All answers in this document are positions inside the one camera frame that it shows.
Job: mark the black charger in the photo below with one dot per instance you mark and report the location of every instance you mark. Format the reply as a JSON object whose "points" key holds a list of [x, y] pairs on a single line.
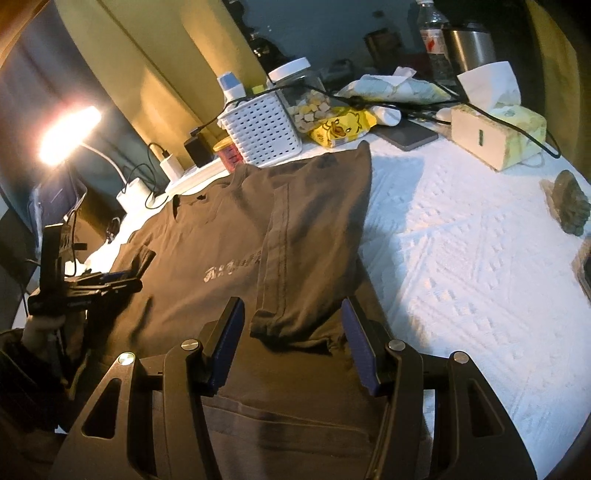
{"points": [[201, 150]]}

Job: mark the brown printed t-shirt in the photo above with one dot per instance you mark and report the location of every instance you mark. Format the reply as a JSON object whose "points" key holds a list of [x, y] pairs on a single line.
{"points": [[207, 240]]}

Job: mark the white tissue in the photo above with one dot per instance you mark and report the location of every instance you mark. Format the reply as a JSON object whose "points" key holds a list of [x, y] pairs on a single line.
{"points": [[494, 83]]}

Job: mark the crumpled patterned plastic bag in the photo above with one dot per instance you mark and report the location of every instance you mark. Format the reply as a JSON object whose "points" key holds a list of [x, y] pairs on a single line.
{"points": [[397, 87]]}

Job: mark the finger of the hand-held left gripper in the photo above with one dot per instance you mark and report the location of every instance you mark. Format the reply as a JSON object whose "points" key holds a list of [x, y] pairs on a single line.
{"points": [[115, 287], [108, 276]]}

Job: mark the person's left hand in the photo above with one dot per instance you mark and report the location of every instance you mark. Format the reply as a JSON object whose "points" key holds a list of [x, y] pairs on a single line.
{"points": [[39, 330]]}

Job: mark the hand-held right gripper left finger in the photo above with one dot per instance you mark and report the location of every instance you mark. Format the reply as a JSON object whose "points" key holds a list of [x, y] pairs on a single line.
{"points": [[228, 341]]}

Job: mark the dark smartphone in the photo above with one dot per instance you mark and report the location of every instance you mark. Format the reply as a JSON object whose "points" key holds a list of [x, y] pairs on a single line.
{"points": [[406, 136]]}

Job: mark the clear water bottle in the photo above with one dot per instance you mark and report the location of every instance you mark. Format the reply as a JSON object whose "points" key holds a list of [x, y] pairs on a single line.
{"points": [[431, 41]]}

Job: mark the white desk lamp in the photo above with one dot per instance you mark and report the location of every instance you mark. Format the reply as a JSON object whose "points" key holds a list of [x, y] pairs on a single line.
{"points": [[69, 134]]}

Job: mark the clear jar with white lid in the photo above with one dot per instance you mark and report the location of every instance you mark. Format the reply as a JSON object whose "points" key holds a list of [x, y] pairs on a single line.
{"points": [[295, 74]]}

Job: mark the white bottle with blue cap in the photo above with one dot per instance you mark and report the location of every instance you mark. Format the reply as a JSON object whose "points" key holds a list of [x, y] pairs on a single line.
{"points": [[231, 87]]}

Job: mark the stainless steel cup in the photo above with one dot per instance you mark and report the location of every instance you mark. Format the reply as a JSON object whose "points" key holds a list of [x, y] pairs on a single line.
{"points": [[468, 48]]}

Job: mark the pale tissue box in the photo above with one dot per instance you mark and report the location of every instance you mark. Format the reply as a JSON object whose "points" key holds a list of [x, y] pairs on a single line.
{"points": [[485, 134]]}

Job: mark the white tube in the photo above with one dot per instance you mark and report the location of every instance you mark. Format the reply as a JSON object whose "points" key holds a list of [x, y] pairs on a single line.
{"points": [[385, 115]]}

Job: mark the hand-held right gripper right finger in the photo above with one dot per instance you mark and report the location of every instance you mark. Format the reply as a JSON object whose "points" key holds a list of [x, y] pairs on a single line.
{"points": [[358, 341]]}

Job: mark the yellow duck snack packet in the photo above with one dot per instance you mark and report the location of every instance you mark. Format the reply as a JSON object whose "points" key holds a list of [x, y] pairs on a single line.
{"points": [[339, 127]]}

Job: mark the white charger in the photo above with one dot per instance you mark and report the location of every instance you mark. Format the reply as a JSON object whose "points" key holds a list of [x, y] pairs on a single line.
{"points": [[171, 167]]}

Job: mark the red can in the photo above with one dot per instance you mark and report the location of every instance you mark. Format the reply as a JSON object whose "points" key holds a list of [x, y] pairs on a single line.
{"points": [[228, 154]]}

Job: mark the white power strip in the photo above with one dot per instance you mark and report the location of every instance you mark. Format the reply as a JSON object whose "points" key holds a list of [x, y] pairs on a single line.
{"points": [[198, 177]]}

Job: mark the white perforated plastic basket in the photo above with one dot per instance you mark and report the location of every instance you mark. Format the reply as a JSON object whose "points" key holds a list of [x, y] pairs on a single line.
{"points": [[263, 129]]}

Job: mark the yellow curtain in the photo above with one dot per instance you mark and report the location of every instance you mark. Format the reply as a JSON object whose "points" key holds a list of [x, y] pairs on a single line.
{"points": [[554, 60]]}

